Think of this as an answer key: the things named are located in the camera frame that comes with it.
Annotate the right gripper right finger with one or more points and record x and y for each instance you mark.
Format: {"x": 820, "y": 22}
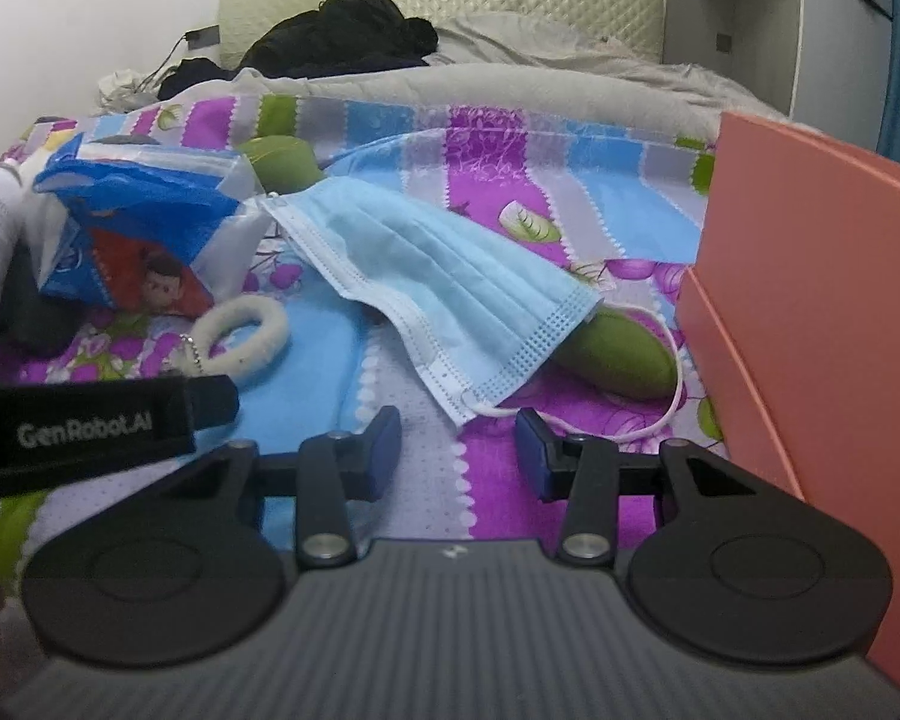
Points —
{"x": 582, "y": 471}

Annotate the striped colourful bed sheet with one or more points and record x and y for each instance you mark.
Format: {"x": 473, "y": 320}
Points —
{"x": 618, "y": 208}

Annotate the blue tissue pack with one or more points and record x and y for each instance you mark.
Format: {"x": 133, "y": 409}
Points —
{"x": 144, "y": 227}

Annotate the white clothes heap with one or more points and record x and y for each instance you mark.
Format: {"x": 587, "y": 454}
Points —
{"x": 126, "y": 90}

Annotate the grey duvet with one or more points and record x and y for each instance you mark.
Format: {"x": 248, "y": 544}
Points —
{"x": 512, "y": 61}

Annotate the black clothes pile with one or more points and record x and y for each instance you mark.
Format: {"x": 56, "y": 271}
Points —
{"x": 342, "y": 37}

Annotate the green plush stick toy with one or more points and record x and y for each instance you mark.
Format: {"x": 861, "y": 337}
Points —
{"x": 620, "y": 356}

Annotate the blue surgical mask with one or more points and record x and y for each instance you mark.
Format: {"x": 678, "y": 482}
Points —
{"x": 477, "y": 314}

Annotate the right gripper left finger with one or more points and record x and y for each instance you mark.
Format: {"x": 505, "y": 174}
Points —
{"x": 332, "y": 470}

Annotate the wall power socket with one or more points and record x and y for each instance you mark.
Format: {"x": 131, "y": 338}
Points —
{"x": 200, "y": 38}

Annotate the grey wardrobe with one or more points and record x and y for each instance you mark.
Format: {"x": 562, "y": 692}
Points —
{"x": 823, "y": 62}

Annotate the small black clothes heap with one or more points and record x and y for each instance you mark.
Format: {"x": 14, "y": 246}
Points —
{"x": 192, "y": 72}

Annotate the pink cardboard box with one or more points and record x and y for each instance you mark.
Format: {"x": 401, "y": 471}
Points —
{"x": 792, "y": 316}

